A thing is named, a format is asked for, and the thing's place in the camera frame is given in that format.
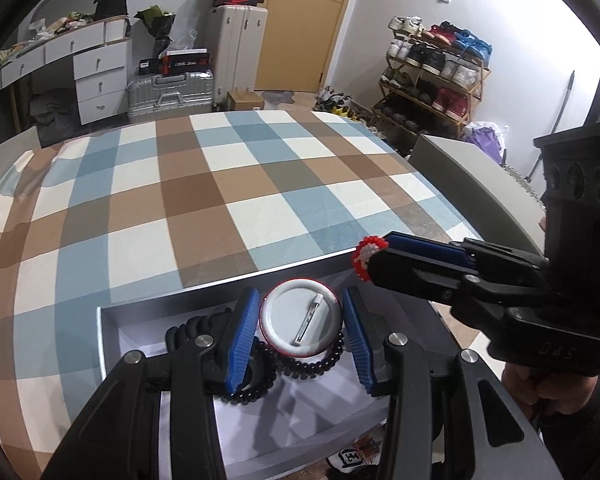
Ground large black hair claw clip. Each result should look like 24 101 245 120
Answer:
165 309 236 356

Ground person's right forearm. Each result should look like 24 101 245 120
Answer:
532 375 600 480

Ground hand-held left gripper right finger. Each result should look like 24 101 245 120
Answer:
342 286 556 480

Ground printed white round pin badge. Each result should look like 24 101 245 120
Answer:
337 447 376 471

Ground black wrapped flower bouquet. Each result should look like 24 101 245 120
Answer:
134 5 177 59

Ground purple bag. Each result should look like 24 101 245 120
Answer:
461 121 509 164

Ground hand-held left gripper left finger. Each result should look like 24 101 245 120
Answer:
42 287 262 480

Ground black spiral hair tie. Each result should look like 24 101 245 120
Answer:
212 340 277 405

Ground clear plastic bag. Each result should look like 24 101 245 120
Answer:
172 29 201 54

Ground white upright suitcase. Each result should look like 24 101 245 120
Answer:
207 5 270 112

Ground pile of loose shoes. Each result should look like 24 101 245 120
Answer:
311 87 377 127

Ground person's right hand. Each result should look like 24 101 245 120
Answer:
499 361 600 414

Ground wicker basket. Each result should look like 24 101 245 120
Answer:
502 162 544 207

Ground red-rimmed round pin badge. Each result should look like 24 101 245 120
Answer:
259 277 346 359

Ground oval desk mirror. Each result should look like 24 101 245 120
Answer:
30 0 109 32

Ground rows of sneakers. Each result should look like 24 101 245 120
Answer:
384 16 494 117

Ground long grey pole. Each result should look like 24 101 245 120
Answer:
525 71 576 182

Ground wooden door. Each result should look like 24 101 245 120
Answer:
252 0 359 94

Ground white dressing desk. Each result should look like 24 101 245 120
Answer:
0 15 134 129

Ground red white bead hair clip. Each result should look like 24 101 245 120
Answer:
351 235 391 283

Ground black red flat box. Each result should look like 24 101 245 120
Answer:
161 50 214 76

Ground black bead bracelet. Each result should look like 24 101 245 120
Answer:
272 332 346 377

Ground grey floor rag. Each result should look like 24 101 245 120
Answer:
262 89 299 107

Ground checked tablecloth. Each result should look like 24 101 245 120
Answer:
0 110 481 480

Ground wooden shoe rack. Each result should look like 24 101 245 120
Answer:
372 25 492 142

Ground small brown cardboard box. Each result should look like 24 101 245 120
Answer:
226 91 266 111

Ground silver cardboard box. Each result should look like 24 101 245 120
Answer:
96 255 463 480

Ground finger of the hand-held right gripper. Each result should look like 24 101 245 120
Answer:
366 246 482 307
381 231 552 274

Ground silver ribbed suitcase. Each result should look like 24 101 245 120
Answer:
126 70 216 124

